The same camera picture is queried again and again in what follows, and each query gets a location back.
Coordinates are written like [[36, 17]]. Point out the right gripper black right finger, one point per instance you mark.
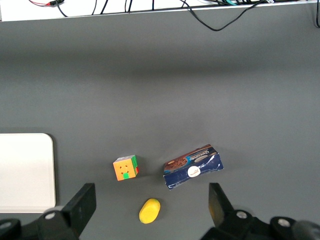
[[220, 210]]

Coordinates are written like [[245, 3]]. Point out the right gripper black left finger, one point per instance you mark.
[[80, 210]]

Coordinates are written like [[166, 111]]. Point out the blue cookie box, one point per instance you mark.
[[190, 172]]

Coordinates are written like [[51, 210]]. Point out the white plastic tray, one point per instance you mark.
[[25, 172]]

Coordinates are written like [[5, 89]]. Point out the orange Rubik's cube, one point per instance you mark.
[[123, 170]]

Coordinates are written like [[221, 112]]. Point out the yellow lemon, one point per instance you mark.
[[149, 211]]

